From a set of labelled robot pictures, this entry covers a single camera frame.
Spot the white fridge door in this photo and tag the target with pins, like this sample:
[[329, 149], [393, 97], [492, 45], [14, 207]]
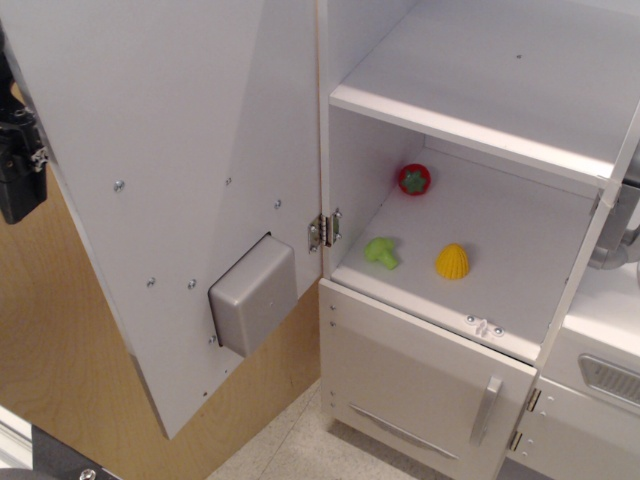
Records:
[[181, 133]]

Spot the white door latch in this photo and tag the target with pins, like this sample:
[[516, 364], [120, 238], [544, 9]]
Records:
[[483, 328]]

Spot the grey toy faucet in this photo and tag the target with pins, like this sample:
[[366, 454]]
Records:
[[618, 244]]

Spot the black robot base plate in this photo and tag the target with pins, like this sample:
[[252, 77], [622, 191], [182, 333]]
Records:
[[28, 452]]

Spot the silver freezer door handle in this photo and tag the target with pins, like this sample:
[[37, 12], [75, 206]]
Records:
[[485, 410]]

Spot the white lower freezer door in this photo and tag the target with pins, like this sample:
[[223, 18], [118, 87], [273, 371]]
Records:
[[415, 386]]

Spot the green toy broccoli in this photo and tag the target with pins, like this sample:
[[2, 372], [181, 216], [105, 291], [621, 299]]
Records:
[[380, 249]]

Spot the yellow toy corn piece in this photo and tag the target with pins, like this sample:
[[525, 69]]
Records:
[[452, 262]]

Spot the grey ice dispenser box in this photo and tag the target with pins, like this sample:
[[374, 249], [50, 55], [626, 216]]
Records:
[[253, 297]]

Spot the grey oven vent panel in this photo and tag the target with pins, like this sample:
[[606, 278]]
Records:
[[609, 379]]

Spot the red toy tomato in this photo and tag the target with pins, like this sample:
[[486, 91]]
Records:
[[414, 179]]

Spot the white toy fridge cabinet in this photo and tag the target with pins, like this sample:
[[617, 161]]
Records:
[[525, 113]]

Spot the brass oven hinge lower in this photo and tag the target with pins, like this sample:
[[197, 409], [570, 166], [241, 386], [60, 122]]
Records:
[[515, 440]]

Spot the brass oven hinge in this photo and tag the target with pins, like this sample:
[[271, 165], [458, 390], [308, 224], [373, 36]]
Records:
[[533, 399], [515, 440]]

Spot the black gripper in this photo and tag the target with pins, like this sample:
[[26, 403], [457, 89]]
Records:
[[23, 169]]

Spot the silver fridge door hinge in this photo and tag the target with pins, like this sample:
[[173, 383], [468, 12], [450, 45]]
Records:
[[324, 231]]

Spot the white toy oven unit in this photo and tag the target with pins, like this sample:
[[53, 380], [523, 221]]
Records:
[[583, 421]]

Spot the brass oven hinge upper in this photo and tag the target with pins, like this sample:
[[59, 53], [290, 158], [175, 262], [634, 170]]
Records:
[[533, 399]]

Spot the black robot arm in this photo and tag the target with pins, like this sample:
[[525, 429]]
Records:
[[11, 106]]

